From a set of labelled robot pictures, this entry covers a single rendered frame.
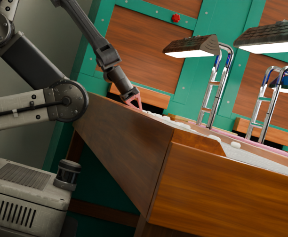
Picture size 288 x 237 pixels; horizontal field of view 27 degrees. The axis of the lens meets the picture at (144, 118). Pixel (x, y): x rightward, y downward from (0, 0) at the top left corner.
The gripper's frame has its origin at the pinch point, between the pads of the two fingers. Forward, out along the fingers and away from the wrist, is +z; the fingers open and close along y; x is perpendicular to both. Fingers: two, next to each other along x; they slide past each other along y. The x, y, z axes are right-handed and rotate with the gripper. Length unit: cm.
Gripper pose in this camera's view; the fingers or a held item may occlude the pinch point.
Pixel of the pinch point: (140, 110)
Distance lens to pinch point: 235.2
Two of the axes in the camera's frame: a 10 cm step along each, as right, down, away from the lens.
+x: -8.2, 5.6, -1.1
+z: 5.4, 8.2, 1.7
